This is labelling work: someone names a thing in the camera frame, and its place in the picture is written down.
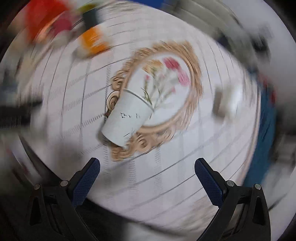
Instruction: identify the white paper cup with drawing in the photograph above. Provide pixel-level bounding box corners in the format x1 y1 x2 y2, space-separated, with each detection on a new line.
101 89 154 147

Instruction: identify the orange labelled white plastic cup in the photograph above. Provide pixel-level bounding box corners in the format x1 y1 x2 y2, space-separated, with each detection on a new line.
76 25 112 59

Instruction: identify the red ripple paper cup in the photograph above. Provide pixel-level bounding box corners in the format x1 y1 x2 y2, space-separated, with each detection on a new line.
50 12 73 38

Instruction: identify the dark green paper cup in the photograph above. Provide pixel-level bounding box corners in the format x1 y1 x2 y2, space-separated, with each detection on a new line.
79 3 100 30

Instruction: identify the floral patterned tablecloth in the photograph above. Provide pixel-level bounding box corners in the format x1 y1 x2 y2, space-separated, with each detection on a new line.
18 1 260 233

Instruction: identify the red plastic bag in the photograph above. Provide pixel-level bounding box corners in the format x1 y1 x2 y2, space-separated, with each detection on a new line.
25 0 72 43

